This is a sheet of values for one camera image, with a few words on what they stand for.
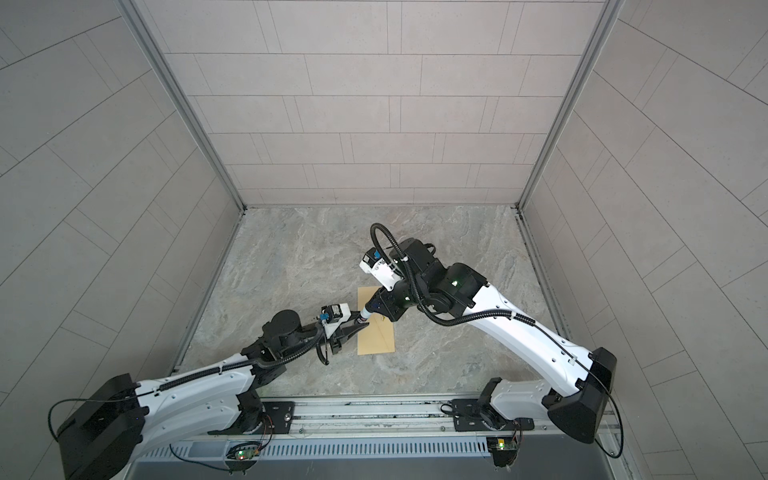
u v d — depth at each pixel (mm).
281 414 711
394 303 576
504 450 678
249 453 642
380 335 842
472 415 709
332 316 588
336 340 643
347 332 652
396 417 723
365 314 661
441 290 462
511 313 422
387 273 585
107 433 393
